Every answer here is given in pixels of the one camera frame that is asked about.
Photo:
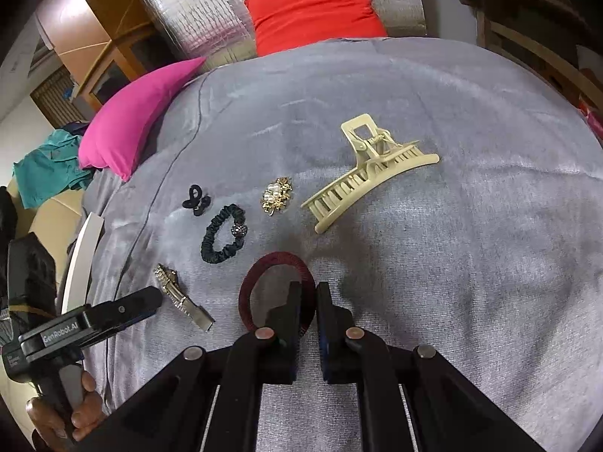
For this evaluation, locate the wooden stair railing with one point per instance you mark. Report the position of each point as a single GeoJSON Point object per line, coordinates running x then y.
{"type": "Point", "coordinates": [518, 33]}

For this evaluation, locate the red pillow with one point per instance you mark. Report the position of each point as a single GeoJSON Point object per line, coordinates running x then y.
{"type": "Point", "coordinates": [311, 9]}

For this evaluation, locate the black scrunchie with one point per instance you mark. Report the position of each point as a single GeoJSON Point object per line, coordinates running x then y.
{"type": "Point", "coordinates": [209, 240]}

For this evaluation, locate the silver insulation panel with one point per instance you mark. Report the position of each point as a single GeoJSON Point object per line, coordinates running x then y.
{"type": "Point", "coordinates": [188, 14]}

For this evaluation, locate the beige leather sofa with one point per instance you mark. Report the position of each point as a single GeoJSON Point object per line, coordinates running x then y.
{"type": "Point", "coordinates": [52, 219]}

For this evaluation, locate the wooden cabinet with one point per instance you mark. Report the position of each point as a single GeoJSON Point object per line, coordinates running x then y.
{"type": "Point", "coordinates": [101, 63]}

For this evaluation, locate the cream claw hair clip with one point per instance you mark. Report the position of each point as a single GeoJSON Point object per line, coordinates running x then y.
{"type": "Point", "coordinates": [372, 150]}

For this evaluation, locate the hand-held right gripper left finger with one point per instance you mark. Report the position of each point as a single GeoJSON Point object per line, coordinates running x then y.
{"type": "Point", "coordinates": [293, 306]}

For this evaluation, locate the white tray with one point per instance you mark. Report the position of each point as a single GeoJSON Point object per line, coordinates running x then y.
{"type": "Point", "coordinates": [82, 254]}

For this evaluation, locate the pink pillow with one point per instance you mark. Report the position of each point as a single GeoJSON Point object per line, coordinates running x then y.
{"type": "Point", "coordinates": [136, 113]}

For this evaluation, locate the grey blanket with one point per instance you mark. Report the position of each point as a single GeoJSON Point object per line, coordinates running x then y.
{"type": "Point", "coordinates": [471, 197]}

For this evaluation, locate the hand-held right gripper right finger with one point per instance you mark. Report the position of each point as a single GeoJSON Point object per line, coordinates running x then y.
{"type": "Point", "coordinates": [324, 325]}

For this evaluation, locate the silver metal hair clip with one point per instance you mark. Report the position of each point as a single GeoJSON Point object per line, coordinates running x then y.
{"type": "Point", "coordinates": [181, 299]}

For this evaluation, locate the teal garment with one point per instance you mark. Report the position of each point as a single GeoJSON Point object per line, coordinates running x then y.
{"type": "Point", "coordinates": [47, 169]}

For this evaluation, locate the gold pearl brooch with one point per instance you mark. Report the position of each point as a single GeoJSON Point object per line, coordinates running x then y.
{"type": "Point", "coordinates": [275, 195]}

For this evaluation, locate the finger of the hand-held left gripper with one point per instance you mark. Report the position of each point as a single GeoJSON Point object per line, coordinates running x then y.
{"type": "Point", "coordinates": [127, 308]}

